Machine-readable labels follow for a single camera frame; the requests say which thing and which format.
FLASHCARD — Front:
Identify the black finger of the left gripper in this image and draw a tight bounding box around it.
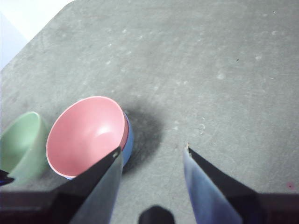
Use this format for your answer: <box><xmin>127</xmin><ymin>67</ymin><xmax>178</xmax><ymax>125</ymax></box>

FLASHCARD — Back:
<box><xmin>0</xmin><ymin>169</ymin><xmax>15</xmax><ymax>187</ymax></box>

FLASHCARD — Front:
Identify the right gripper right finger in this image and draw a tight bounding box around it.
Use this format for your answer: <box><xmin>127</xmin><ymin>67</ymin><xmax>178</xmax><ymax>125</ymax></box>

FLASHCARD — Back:
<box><xmin>183</xmin><ymin>143</ymin><xmax>269</xmax><ymax>224</ymax></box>

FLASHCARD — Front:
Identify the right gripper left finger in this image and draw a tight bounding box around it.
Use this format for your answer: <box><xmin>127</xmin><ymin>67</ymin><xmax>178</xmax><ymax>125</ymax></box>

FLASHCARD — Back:
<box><xmin>53</xmin><ymin>146</ymin><xmax>124</xmax><ymax>224</ymax></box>

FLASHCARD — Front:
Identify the green ribbed bowl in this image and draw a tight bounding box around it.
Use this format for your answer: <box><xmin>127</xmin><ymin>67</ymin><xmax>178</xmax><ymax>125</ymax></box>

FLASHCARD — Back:
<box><xmin>0</xmin><ymin>111</ymin><xmax>50</xmax><ymax>182</ymax></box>

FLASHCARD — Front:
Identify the red ribbed bowl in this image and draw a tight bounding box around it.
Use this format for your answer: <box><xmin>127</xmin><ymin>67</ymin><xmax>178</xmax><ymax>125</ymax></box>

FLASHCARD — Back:
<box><xmin>45</xmin><ymin>96</ymin><xmax>130</xmax><ymax>179</ymax></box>

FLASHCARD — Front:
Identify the blue ribbed bowl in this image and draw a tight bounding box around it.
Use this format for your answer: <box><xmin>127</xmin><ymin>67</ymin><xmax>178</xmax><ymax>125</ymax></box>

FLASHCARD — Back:
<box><xmin>64</xmin><ymin>111</ymin><xmax>135</xmax><ymax>181</ymax></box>

